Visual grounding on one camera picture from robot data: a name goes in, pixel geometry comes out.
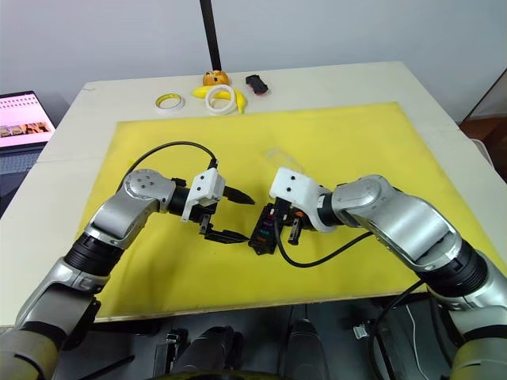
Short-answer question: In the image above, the thin white cable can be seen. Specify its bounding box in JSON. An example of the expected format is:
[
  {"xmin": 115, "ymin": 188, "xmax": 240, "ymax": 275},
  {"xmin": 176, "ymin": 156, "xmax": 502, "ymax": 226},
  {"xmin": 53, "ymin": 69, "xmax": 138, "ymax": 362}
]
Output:
[{"xmin": 407, "ymin": 304, "xmax": 425, "ymax": 367}]

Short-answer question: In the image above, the black cable under table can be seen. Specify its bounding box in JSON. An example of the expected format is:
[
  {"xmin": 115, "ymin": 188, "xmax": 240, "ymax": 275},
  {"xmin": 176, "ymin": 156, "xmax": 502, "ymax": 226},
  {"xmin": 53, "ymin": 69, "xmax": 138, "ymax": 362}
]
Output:
[{"xmin": 368, "ymin": 279, "xmax": 425, "ymax": 380}]

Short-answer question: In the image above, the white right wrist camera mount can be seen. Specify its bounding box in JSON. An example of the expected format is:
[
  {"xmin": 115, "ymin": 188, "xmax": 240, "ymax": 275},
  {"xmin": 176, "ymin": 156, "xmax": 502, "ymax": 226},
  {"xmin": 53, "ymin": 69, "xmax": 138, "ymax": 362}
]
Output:
[{"xmin": 268, "ymin": 165, "xmax": 345, "ymax": 233}]

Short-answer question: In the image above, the white tape ring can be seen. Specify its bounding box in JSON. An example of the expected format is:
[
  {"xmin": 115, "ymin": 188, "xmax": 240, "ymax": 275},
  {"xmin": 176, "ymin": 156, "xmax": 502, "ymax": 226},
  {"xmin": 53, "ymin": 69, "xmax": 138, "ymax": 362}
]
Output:
[{"xmin": 204, "ymin": 85, "xmax": 236, "ymax": 116}]

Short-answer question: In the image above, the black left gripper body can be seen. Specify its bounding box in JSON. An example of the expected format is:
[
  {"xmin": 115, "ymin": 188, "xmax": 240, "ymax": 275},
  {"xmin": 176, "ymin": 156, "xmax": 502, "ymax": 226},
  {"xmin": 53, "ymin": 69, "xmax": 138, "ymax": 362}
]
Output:
[{"xmin": 189, "ymin": 199, "xmax": 219, "ymax": 238}]

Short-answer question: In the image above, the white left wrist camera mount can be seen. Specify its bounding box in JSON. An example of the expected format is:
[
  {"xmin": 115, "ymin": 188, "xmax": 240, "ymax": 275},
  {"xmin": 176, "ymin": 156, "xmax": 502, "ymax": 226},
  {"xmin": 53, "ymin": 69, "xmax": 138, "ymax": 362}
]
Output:
[{"xmin": 181, "ymin": 166, "xmax": 227, "ymax": 222}]

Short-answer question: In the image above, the dark rounded shape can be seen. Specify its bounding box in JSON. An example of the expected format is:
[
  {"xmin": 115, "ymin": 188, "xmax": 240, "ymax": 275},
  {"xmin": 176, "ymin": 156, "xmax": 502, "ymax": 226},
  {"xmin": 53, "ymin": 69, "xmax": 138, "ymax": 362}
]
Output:
[
  {"xmin": 279, "ymin": 318, "xmax": 330, "ymax": 380},
  {"xmin": 173, "ymin": 325, "xmax": 245, "ymax": 375}
]

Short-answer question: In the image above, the black upright pole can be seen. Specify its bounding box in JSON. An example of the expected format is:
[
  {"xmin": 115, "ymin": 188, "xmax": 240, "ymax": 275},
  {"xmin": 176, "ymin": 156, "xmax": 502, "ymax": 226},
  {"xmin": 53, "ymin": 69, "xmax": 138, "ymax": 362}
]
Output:
[{"xmin": 199, "ymin": 0, "xmax": 223, "ymax": 73}]

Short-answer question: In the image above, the clear plastic fuse box cover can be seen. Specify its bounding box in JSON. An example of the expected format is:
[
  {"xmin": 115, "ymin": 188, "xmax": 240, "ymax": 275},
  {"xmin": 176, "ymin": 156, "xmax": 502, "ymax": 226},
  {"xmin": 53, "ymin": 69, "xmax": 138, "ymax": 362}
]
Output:
[{"xmin": 261, "ymin": 146, "xmax": 308, "ymax": 176}]

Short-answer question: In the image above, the open laptop computer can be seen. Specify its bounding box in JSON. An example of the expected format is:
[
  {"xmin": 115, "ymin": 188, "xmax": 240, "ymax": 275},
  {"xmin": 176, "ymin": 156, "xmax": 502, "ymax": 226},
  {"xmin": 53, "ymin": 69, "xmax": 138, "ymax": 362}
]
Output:
[{"xmin": 0, "ymin": 90, "xmax": 58, "ymax": 199}]

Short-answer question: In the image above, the black red toy car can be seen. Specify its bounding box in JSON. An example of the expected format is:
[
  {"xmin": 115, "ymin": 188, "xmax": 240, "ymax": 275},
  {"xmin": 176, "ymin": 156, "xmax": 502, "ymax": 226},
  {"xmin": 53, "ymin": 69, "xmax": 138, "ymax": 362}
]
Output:
[{"xmin": 244, "ymin": 74, "xmax": 273, "ymax": 97}]

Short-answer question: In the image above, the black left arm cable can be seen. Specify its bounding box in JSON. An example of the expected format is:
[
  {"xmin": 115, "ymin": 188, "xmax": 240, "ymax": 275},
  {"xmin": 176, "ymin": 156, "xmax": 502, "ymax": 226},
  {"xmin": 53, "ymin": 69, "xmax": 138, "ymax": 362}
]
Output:
[{"xmin": 127, "ymin": 141, "xmax": 221, "ymax": 183}]

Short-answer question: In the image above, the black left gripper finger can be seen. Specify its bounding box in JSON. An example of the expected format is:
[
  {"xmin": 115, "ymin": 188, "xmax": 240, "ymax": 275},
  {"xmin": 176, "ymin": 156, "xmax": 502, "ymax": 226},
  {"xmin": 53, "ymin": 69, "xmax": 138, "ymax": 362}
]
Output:
[
  {"xmin": 203, "ymin": 229, "xmax": 252, "ymax": 246},
  {"xmin": 223, "ymin": 185, "xmax": 256, "ymax": 206}
]

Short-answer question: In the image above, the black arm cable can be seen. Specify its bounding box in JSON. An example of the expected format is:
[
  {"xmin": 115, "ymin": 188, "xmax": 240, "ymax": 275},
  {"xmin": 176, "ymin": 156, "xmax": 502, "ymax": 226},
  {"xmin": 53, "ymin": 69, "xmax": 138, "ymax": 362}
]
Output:
[
  {"xmin": 274, "ymin": 197, "xmax": 375, "ymax": 268},
  {"xmin": 127, "ymin": 141, "xmax": 221, "ymax": 183}
]

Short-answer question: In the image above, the orange round fruit toy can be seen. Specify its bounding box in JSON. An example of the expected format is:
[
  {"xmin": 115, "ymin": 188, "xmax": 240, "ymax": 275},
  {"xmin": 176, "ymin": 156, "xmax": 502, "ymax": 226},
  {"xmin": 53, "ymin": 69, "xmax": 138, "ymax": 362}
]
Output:
[{"xmin": 202, "ymin": 69, "xmax": 231, "ymax": 87}]

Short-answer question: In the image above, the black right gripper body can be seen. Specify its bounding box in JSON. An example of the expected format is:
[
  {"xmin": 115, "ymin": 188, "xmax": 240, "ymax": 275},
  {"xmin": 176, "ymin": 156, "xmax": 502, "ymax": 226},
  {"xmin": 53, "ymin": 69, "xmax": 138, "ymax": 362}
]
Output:
[{"xmin": 288, "ymin": 209, "xmax": 305, "ymax": 247}]

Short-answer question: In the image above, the yellow banana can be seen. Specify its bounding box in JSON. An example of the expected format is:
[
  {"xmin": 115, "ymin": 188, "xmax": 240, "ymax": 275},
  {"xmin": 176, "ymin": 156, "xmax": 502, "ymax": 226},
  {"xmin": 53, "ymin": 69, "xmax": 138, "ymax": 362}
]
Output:
[{"xmin": 192, "ymin": 85, "xmax": 248, "ymax": 116}]

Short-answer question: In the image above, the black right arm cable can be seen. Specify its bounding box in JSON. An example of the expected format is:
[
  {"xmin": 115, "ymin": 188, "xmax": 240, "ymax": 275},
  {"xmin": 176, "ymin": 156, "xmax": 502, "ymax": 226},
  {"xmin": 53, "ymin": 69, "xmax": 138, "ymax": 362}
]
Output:
[{"xmin": 274, "ymin": 197, "xmax": 375, "ymax": 268}]

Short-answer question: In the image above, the black slanted frame bar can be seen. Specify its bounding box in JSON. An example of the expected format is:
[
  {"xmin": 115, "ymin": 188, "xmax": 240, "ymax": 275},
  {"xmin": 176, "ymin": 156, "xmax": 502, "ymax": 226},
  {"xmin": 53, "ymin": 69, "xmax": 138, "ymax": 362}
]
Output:
[{"xmin": 462, "ymin": 66, "xmax": 507, "ymax": 124}]

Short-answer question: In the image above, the black fuse box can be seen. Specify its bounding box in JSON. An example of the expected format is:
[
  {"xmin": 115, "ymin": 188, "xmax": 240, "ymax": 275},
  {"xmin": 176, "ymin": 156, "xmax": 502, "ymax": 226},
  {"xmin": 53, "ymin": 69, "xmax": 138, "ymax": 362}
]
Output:
[{"xmin": 247, "ymin": 202, "xmax": 284, "ymax": 258}]

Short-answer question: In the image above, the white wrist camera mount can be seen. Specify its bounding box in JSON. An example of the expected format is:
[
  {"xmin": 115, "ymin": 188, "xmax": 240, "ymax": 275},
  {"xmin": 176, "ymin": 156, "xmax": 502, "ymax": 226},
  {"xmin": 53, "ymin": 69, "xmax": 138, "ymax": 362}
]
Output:
[
  {"xmin": 181, "ymin": 166, "xmax": 227, "ymax": 222},
  {"xmin": 268, "ymin": 165, "xmax": 345, "ymax": 233}
]

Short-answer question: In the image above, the small metal clamp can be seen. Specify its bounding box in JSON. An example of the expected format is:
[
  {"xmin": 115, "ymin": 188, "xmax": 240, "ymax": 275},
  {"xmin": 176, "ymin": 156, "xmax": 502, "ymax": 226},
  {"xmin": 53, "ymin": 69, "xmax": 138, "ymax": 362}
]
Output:
[
  {"xmin": 351, "ymin": 322, "xmax": 375, "ymax": 340},
  {"xmin": 165, "ymin": 329, "xmax": 188, "ymax": 357}
]

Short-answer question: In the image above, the white yellow tape roll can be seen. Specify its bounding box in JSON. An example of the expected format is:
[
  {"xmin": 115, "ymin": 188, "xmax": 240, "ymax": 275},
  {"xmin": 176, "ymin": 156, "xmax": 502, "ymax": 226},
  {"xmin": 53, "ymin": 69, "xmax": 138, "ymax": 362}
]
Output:
[{"xmin": 154, "ymin": 92, "xmax": 186, "ymax": 116}]

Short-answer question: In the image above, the yellow foam mat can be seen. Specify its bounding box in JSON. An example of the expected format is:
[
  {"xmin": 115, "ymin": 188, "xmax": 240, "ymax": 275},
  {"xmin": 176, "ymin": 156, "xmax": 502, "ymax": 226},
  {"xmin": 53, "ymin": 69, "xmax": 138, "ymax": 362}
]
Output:
[{"xmin": 77, "ymin": 101, "xmax": 498, "ymax": 324}]

